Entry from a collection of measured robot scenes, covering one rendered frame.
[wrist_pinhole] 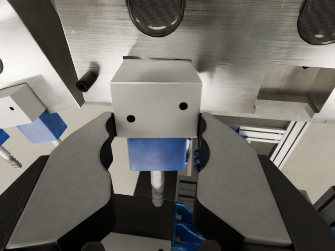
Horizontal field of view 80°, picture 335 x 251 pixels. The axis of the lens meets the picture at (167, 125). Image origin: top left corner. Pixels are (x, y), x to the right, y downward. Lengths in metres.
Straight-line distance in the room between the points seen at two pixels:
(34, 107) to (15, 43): 0.07
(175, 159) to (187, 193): 0.42
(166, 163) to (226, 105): 0.07
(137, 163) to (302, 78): 0.16
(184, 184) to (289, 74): 0.44
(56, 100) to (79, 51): 0.10
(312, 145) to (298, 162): 0.18
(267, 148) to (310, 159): 0.55
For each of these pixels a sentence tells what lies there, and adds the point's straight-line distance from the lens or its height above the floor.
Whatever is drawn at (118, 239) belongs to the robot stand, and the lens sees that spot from 0.39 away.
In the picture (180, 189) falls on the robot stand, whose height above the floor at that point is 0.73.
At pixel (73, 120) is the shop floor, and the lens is 1.59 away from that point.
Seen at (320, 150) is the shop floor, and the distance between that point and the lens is 1.70.
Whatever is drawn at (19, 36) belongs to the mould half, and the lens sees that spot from 0.25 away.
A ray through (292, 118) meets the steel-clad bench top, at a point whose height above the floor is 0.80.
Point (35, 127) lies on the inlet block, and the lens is 0.30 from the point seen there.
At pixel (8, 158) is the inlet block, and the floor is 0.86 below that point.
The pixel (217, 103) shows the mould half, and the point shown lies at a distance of 0.18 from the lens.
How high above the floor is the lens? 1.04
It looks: 49 degrees down
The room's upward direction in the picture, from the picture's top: 170 degrees counter-clockwise
